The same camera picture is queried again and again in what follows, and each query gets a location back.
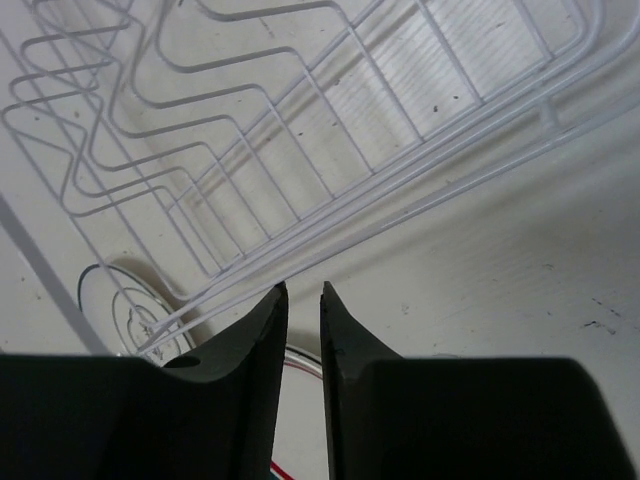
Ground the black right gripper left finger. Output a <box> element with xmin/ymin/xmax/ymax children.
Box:
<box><xmin>1</xmin><ymin>284</ymin><xmax>289</xmax><ymax>479</ymax></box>

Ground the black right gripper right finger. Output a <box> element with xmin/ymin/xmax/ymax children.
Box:
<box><xmin>320</xmin><ymin>284</ymin><xmax>610</xmax><ymax>479</ymax></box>

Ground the white plate green red rim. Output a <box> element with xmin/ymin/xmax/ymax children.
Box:
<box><xmin>270</xmin><ymin>345</ymin><xmax>329</xmax><ymax>479</ymax></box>

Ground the white plate teal clover design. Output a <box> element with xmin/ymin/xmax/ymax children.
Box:
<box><xmin>76</xmin><ymin>264</ymin><xmax>173</xmax><ymax>356</ymax></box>

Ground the white wire dish rack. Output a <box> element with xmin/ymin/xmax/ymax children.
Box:
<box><xmin>1</xmin><ymin>1</ymin><xmax>639</xmax><ymax>363</ymax></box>

